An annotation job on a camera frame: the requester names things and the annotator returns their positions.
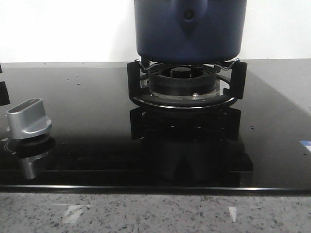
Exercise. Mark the dark blue cooking pot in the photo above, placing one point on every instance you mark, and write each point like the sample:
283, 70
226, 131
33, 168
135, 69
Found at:
189, 31

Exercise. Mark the black pot support grate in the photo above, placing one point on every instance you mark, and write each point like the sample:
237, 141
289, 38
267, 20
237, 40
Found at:
229, 88

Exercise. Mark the black gas burner head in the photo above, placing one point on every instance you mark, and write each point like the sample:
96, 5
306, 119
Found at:
182, 80

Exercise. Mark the black glass gas stove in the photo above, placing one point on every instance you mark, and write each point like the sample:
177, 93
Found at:
106, 144

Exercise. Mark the silver stove control knob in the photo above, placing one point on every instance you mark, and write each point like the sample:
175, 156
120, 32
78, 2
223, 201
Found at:
28, 129

